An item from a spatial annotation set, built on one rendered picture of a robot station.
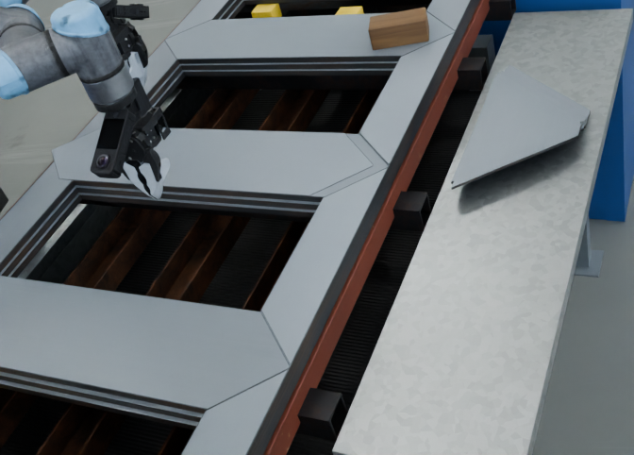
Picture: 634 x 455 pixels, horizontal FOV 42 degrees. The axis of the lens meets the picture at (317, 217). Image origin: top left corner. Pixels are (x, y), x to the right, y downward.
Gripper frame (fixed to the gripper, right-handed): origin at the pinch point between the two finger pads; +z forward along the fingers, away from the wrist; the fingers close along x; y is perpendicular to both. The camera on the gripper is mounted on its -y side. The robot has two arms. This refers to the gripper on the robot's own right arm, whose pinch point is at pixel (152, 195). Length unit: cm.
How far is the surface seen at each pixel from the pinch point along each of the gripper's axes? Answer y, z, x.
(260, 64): 53, 7, 6
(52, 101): 155, 91, 194
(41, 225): -2.9, 7.1, 27.8
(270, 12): 82, 10, 17
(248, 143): 22.9, 5.9, -6.3
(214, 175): 13.0, 5.8, -3.7
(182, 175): 12.4, 5.8, 3.2
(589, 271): 78, 91, -58
